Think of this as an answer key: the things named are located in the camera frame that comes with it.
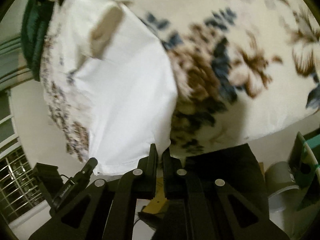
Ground grey cylindrical object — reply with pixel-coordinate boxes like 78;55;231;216
264;161;300;214

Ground bed with floral sheet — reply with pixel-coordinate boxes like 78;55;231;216
41;0;320;165

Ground teal and white plastic item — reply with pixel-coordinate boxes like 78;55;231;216
287;131;320;210

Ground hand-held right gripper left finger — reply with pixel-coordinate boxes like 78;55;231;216
28;144;158;240

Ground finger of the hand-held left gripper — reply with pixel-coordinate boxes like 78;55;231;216
75;157;98;181

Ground white t-shirt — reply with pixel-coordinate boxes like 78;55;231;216
50;0;178;177

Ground person's dark trouser legs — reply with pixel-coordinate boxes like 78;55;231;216
184;143;266;193

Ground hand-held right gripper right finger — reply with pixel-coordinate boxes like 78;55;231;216
162;148;290;240

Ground dark green blanket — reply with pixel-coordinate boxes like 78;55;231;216
21;0;65;82

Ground window with white frame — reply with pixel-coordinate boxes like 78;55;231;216
0;90;49;224

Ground yellow item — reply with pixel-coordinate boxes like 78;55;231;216
144;197;168;214

